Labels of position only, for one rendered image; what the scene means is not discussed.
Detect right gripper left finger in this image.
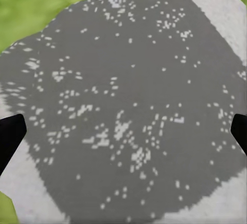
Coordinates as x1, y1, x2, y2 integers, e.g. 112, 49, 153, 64
0, 114, 27, 175

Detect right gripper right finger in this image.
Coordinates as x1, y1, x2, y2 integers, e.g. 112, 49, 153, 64
231, 114, 247, 155

